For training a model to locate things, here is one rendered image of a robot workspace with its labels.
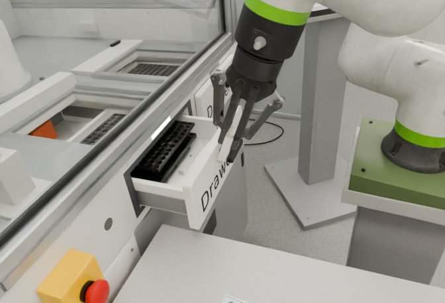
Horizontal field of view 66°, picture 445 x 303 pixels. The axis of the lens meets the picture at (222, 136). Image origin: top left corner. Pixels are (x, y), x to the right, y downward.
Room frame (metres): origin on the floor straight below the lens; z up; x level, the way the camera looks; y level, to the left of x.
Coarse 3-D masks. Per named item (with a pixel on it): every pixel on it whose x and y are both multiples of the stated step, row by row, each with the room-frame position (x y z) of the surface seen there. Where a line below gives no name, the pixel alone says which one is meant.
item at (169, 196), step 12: (180, 120) 0.73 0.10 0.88; (192, 120) 0.72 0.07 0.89; (204, 120) 0.70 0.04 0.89; (192, 132) 0.72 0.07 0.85; (204, 132) 0.70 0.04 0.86; (192, 144) 0.69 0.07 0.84; (204, 144) 0.68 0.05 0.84; (192, 168) 0.60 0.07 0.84; (132, 180) 0.50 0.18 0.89; (144, 180) 0.50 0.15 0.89; (168, 180) 0.56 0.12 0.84; (180, 180) 0.56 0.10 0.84; (144, 192) 0.49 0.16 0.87; (156, 192) 0.48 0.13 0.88; (168, 192) 0.47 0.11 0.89; (180, 192) 0.46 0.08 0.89; (144, 204) 0.49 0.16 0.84; (156, 204) 0.48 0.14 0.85; (168, 204) 0.47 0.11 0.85; (180, 204) 0.46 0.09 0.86
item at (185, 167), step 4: (196, 144) 0.67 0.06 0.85; (200, 144) 0.67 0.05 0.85; (196, 148) 0.65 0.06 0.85; (200, 148) 0.66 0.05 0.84; (192, 152) 0.64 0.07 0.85; (196, 152) 0.64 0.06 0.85; (188, 156) 0.63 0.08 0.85; (192, 156) 0.62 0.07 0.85; (196, 156) 0.64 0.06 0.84; (188, 160) 0.61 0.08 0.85; (192, 160) 0.62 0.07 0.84; (184, 164) 0.60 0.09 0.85; (188, 164) 0.60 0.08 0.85; (180, 168) 0.59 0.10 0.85; (184, 168) 0.58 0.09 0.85; (188, 168) 0.59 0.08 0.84; (180, 172) 0.58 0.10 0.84; (184, 172) 0.58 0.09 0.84
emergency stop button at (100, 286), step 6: (96, 282) 0.29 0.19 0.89; (102, 282) 0.29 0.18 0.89; (108, 282) 0.30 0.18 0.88; (90, 288) 0.28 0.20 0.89; (96, 288) 0.28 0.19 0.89; (102, 288) 0.29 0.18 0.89; (108, 288) 0.29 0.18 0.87; (90, 294) 0.28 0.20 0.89; (96, 294) 0.28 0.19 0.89; (102, 294) 0.28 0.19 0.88; (108, 294) 0.29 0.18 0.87; (90, 300) 0.27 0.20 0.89; (96, 300) 0.27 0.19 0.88; (102, 300) 0.28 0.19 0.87
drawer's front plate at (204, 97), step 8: (232, 56) 1.01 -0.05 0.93; (224, 64) 0.95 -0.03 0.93; (208, 80) 0.85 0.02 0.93; (200, 88) 0.81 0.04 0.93; (208, 88) 0.81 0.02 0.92; (224, 88) 0.92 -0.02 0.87; (200, 96) 0.77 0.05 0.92; (208, 96) 0.81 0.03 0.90; (224, 96) 0.92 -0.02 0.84; (200, 104) 0.77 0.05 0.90; (208, 104) 0.80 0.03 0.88; (224, 104) 0.91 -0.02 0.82; (200, 112) 0.77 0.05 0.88
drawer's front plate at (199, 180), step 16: (240, 112) 0.69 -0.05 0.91; (208, 144) 0.55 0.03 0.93; (208, 160) 0.50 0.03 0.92; (192, 176) 0.46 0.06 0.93; (208, 176) 0.50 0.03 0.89; (224, 176) 0.57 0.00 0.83; (192, 192) 0.43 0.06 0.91; (192, 208) 0.43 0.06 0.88; (208, 208) 0.48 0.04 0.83; (192, 224) 0.44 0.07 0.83
